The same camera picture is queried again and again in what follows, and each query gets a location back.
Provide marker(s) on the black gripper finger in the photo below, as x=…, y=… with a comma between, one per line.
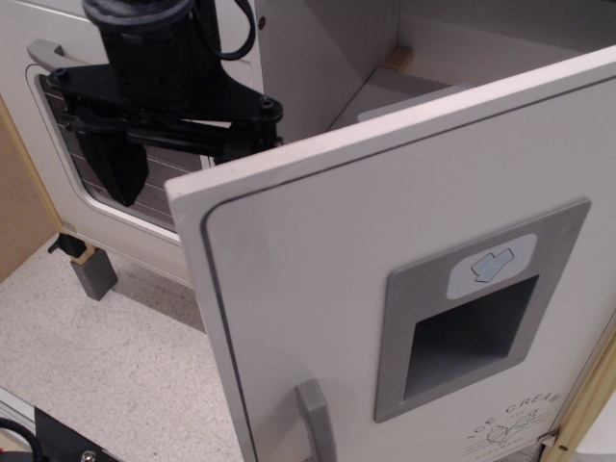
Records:
x=121, y=166
x=236, y=150

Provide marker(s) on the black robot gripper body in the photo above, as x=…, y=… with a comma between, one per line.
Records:
x=164, y=81

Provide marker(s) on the white toy fridge door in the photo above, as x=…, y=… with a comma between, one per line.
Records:
x=289, y=252

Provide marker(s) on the white toy oven door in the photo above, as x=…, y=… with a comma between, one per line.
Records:
x=143, y=232

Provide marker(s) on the wooden left side panel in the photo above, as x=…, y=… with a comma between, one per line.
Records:
x=28, y=219

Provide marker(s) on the grey kitchen leg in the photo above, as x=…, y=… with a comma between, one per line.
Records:
x=97, y=275

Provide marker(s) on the grey ice dispenser panel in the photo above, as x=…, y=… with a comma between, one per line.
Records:
x=471, y=311

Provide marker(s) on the black clamp bracket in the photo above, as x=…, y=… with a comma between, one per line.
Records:
x=69, y=245

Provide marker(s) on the grey oven door handle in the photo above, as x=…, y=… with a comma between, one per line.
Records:
x=50, y=55

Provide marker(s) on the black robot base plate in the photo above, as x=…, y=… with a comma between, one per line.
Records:
x=59, y=442

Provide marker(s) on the grey fridge door handle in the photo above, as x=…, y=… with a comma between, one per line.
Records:
x=313, y=410

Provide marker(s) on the light wooden side post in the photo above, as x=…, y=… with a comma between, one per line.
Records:
x=591, y=399

